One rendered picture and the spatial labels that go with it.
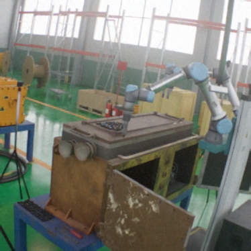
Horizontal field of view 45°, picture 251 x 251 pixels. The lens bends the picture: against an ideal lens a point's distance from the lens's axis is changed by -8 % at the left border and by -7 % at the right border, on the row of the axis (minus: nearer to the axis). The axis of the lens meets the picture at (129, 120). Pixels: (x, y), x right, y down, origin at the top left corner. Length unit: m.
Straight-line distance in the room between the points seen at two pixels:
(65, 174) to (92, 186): 0.28
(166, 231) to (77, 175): 0.88
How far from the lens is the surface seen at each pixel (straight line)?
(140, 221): 1.87
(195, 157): 3.25
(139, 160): 2.29
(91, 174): 2.22
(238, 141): 2.46
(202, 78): 2.13
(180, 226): 1.66
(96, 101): 9.26
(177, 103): 7.77
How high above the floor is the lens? 1.95
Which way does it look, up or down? 12 degrees down
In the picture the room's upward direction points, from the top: 9 degrees clockwise
